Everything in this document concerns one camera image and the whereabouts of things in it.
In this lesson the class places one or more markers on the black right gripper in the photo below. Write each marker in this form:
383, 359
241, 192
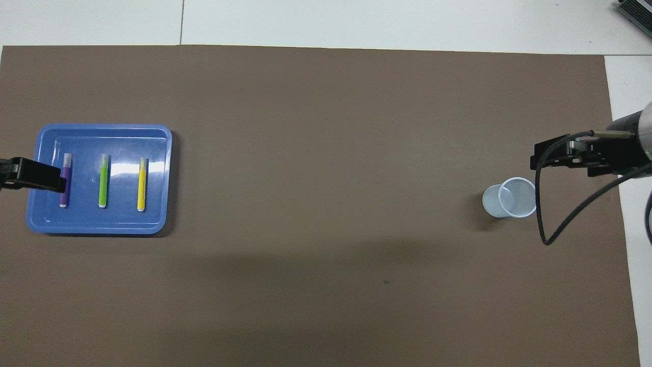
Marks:
619, 150

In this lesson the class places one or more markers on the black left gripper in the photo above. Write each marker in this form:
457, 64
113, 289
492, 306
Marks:
6, 168

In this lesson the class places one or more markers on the green highlighter pen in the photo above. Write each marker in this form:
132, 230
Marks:
103, 183

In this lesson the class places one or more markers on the yellow highlighter pen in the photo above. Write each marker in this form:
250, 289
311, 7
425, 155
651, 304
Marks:
142, 188

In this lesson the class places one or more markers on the purple highlighter pen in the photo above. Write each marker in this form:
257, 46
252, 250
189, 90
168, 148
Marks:
64, 198

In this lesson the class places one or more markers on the clear plastic cup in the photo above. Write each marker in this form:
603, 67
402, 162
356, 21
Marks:
491, 201

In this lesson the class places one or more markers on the blue plastic tray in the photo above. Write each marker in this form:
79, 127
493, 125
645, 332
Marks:
122, 142

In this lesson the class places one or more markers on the grey ribbed device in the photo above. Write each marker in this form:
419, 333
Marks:
636, 11

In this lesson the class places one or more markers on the brown table mat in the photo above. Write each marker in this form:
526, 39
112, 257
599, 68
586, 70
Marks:
326, 153

